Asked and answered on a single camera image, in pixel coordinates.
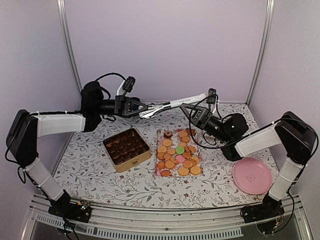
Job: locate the left frame post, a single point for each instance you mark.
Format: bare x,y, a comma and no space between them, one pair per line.
62,13

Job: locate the floral cookie tray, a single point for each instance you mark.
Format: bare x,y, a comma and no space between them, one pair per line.
176,155

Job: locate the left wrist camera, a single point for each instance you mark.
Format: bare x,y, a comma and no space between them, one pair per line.
126,86

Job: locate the floral tablecloth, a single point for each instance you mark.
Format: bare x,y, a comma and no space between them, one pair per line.
86,172

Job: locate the pink plate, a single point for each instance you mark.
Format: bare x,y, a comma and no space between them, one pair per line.
252,176

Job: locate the gold cookie tin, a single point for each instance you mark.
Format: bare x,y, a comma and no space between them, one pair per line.
126,150

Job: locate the green macaron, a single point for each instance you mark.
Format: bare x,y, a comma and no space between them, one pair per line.
179,150

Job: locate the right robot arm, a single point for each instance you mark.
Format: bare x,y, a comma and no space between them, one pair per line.
298,138

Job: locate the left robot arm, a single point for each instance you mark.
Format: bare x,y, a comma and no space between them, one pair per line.
29,128

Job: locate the right frame post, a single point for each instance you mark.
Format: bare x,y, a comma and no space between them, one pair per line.
262,50

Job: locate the frame post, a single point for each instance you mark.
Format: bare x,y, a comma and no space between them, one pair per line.
262,50
62,13

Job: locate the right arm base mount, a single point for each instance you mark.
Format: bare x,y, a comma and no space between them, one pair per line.
262,211

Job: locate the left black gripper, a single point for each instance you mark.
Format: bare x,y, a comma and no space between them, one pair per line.
124,106

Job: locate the pink macaron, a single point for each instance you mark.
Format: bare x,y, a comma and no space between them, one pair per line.
180,158

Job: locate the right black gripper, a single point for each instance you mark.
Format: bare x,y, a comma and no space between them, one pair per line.
200,117

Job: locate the chocolate sprinkle donut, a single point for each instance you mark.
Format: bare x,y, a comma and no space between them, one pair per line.
168,134

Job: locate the round waffle cookie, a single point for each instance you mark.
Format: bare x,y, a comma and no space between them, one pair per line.
195,170
183,171

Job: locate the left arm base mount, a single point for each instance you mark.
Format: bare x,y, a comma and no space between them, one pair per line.
63,207

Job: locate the aluminium front rail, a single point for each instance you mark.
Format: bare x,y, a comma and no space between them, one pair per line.
114,222

